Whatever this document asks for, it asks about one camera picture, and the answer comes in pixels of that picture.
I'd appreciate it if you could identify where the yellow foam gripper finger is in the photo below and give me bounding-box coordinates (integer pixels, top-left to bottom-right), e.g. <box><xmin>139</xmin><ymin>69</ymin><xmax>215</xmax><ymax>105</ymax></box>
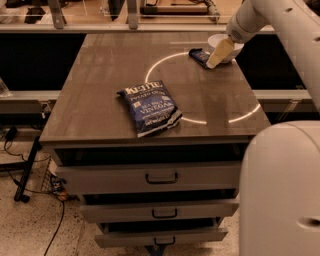
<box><xmin>206</xmin><ymin>37</ymin><xmax>234</xmax><ymax>69</ymax></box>

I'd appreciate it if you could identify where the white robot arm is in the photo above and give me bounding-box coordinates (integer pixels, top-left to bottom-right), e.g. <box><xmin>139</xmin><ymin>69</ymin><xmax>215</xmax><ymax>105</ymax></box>
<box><xmin>207</xmin><ymin>0</ymin><xmax>320</xmax><ymax>256</ymax></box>

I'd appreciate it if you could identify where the wire basket with items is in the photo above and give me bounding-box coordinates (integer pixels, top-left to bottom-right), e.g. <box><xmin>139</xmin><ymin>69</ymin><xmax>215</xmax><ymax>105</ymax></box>
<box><xmin>41</xmin><ymin>159</ymin><xmax>77</xmax><ymax>202</ymax></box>

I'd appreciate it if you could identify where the blue kettle chips bag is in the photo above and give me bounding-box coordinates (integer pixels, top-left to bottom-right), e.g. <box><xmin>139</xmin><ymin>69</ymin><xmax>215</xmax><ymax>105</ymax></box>
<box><xmin>117</xmin><ymin>80</ymin><xmax>183</xmax><ymax>138</ymax></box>

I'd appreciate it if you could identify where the black floor cable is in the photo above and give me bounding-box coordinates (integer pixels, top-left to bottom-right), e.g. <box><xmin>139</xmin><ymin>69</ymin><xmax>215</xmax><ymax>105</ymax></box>
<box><xmin>0</xmin><ymin>126</ymin><xmax>66</xmax><ymax>256</ymax></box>

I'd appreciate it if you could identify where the blue rxbar blueberry wrapper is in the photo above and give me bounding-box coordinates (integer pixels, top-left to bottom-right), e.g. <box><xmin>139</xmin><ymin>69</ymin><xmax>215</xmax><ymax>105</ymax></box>
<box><xmin>188</xmin><ymin>48</ymin><xmax>210</xmax><ymax>68</ymax></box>

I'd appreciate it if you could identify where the white ceramic bowl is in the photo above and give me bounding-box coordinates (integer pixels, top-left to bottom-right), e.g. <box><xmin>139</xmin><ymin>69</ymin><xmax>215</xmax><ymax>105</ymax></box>
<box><xmin>208</xmin><ymin>34</ymin><xmax>243</xmax><ymax>63</ymax></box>

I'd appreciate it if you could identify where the grey drawer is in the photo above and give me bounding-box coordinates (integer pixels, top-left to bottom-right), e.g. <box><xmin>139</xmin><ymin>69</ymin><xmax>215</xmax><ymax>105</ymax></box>
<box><xmin>80</xmin><ymin>199</ymin><xmax>239</xmax><ymax>223</ymax></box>
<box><xmin>94</xmin><ymin>227</ymin><xmax>228</xmax><ymax>248</ymax></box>
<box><xmin>56</xmin><ymin>161</ymin><xmax>240</xmax><ymax>195</ymax></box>

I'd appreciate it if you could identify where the black stand leg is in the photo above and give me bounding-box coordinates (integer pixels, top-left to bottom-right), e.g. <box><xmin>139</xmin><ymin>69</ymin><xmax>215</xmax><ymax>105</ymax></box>
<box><xmin>14</xmin><ymin>136</ymin><xmax>41</xmax><ymax>202</ymax></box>

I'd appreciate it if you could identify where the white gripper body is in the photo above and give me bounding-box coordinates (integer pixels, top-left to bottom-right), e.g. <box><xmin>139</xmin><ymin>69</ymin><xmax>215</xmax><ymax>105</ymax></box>
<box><xmin>226</xmin><ymin>16</ymin><xmax>256</xmax><ymax>44</ymax></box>

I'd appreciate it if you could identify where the bottom grey drawer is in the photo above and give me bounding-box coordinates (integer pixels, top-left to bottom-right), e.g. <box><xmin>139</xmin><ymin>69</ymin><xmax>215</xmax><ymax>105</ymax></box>
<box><xmin>94</xmin><ymin>227</ymin><xmax>228</xmax><ymax>248</ymax></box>

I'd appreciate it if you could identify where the top grey drawer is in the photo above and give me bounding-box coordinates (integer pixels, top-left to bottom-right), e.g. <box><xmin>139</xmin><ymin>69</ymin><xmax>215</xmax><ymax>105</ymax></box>
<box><xmin>56</xmin><ymin>161</ymin><xmax>240</xmax><ymax>195</ymax></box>

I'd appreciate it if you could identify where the grey drawer cabinet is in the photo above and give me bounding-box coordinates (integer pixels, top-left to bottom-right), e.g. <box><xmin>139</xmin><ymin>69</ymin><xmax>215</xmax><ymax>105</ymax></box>
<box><xmin>41</xmin><ymin>33</ymin><xmax>269</xmax><ymax>256</ymax></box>

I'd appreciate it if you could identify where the middle grey drawer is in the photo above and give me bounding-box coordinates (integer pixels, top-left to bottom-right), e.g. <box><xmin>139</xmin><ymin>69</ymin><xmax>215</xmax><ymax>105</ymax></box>
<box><xmin>80</xmin><ymin>199</ymin><xmax>239</xmax><ymax>223</ymax></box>

